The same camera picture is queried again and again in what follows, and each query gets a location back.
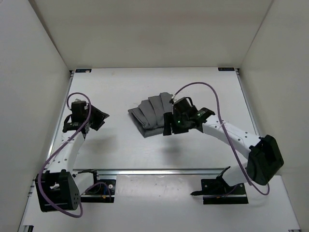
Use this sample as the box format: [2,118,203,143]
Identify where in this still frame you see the aluminium front table rail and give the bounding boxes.
[43,166,273,178]

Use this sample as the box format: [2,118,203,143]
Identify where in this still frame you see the grey pleated skirt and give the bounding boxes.
[128,92,172,138]

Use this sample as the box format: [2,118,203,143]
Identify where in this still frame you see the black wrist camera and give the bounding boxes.
[71,100,88,123]
[169,97,194,114]

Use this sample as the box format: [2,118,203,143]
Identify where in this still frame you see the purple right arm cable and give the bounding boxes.
[170,82,270,198]

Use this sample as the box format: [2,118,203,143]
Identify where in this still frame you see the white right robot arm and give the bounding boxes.
[163,108,284,194]

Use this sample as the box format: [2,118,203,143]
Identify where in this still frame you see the left blue corner label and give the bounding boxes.
[75,69,92,73]

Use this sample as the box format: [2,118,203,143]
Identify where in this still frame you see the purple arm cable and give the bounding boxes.
[170,82,270,198]
[40,93,114,218]

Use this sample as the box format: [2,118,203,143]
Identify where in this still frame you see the blue corner label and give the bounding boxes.
[218,67,235,72]
[75,69,92,73]

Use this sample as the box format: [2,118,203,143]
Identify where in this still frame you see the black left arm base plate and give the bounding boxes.
[74,169,116,203]

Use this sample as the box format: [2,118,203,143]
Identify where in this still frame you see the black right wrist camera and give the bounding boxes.
[169,97,194,114]

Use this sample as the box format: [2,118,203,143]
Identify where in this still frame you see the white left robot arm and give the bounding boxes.
[35,101,112,218]

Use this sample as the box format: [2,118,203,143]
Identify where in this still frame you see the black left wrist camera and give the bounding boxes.
[71,100,88,123]

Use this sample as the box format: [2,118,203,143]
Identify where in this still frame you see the right blue corner label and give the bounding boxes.
[218,67,235,72]

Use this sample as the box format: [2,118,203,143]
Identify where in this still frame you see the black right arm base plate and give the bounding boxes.
[190,166,249,204]

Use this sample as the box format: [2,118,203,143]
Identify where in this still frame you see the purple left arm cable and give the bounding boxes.
[40,93,114,218]

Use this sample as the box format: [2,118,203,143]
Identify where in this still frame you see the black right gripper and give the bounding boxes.
[163,112,188,136]

